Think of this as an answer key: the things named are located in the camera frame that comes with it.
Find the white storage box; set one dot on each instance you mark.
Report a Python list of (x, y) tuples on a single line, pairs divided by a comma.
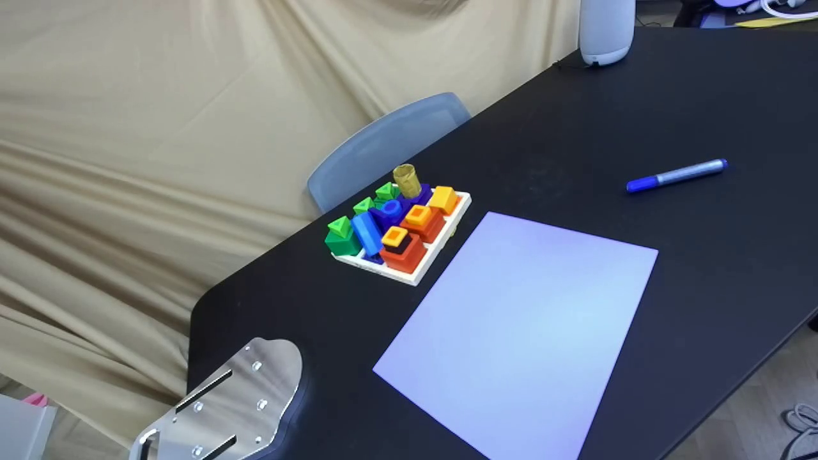
[(21, 430)]

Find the white toy block board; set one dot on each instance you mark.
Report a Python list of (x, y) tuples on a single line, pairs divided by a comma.
[(414, 276)]

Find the white cylindrical speaker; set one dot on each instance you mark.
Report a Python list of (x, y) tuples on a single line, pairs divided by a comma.
[(607, 34)]

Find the yellow cylinder block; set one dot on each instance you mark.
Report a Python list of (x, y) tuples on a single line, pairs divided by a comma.
[(407, 180)]

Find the orange square block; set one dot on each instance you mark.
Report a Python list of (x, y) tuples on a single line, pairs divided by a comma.
[(418, 218)]

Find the yellow-orange block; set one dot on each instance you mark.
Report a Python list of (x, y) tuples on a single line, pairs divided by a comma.
[(444, 198)]

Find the beige cloth backdrop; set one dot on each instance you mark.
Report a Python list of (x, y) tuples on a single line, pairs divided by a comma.
[(128, 127)]

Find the red flat block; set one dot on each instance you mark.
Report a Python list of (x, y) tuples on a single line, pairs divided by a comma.
[(434, 227)]

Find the long blue block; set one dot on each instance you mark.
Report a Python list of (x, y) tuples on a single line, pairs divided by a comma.
[(367, 234)]

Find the small green block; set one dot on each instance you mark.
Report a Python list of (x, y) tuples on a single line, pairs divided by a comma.
[(388, 191), (363, 204)]

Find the orange block with hole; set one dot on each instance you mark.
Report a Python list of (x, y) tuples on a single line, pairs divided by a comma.
[(403, 242)]

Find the red stepped block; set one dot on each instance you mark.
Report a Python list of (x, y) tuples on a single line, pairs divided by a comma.
[(409, 259)]

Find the blue marker pen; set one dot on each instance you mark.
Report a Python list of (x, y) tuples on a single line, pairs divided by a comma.
[(682, 175)]

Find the white paper sheet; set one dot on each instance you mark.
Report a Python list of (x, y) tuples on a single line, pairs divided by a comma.
[(519, 333)]

